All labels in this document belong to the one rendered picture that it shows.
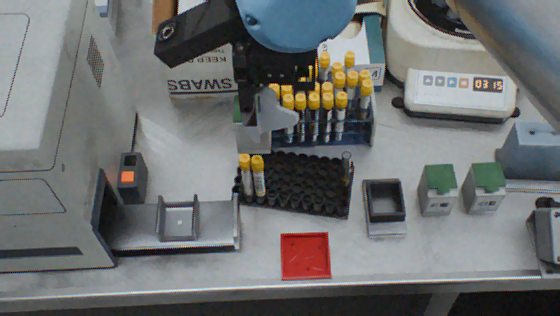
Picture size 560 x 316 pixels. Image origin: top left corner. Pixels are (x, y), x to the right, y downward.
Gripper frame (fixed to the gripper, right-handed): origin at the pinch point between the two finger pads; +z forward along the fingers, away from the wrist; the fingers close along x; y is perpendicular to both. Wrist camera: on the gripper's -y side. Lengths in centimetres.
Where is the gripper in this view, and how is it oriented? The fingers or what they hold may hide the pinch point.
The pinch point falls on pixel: (252, 115)
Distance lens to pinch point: 71.4
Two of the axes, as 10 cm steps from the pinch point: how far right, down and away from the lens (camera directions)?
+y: 10.0, 0.0, -0.1
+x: 0.0, -8.4, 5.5
